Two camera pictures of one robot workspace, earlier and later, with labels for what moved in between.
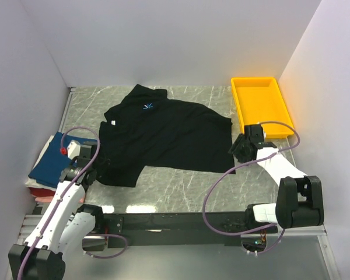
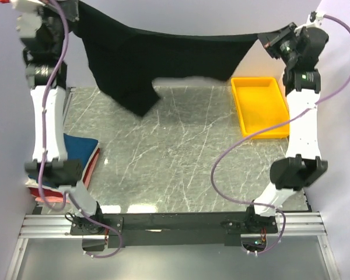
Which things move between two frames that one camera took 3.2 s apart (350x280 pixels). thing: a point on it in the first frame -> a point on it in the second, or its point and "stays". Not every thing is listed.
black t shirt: (149, 128) -> (125, 60)
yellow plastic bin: (259, 99) stays
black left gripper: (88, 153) -> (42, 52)
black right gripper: (235, 149) -> (270, 40)
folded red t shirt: (42, 192) stays
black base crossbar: (181, 230) stays
